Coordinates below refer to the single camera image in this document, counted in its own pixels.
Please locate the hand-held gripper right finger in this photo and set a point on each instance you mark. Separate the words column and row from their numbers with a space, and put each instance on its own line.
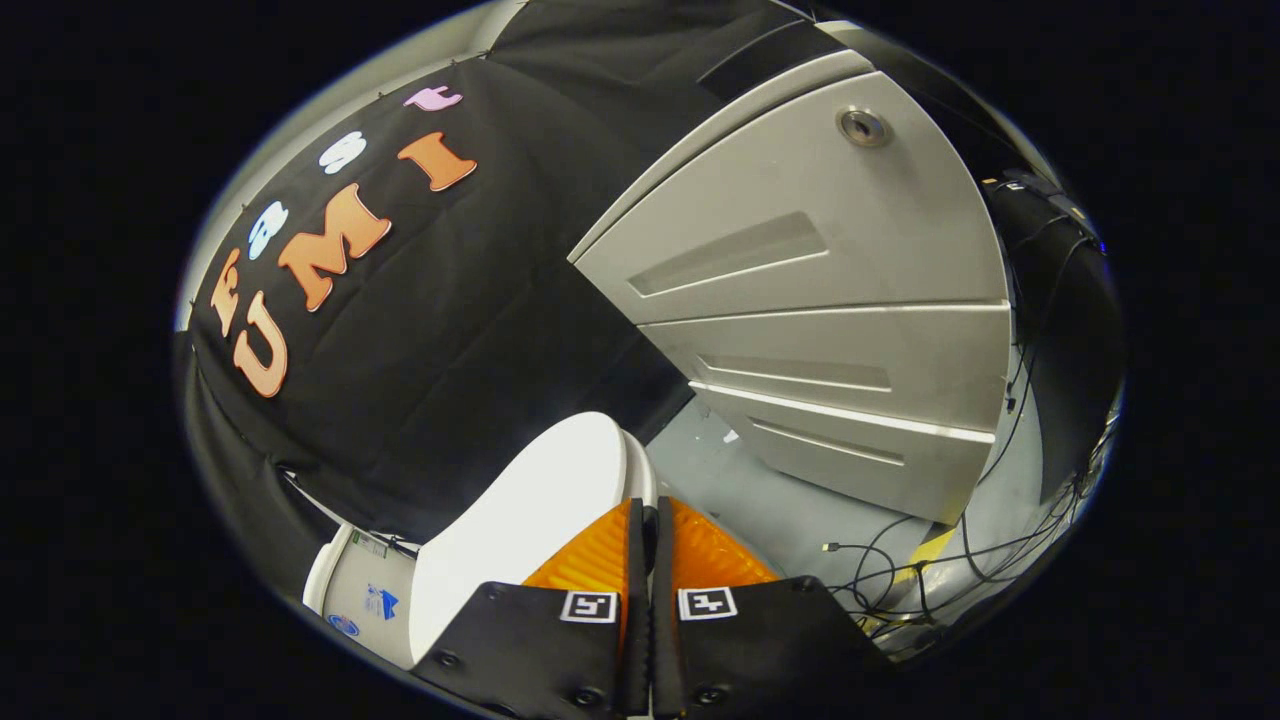
column 664, row 600

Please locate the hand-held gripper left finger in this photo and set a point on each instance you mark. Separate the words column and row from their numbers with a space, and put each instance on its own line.
column 637, row 600

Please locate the yellow floor tape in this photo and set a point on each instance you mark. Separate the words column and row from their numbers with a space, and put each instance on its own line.
column 935, row 545

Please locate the black backdrop cloth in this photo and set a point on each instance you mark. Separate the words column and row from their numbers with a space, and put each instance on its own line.
column 420, row 350

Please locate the white drawer cabinet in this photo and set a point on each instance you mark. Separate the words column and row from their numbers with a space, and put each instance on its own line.
column 800, row 250

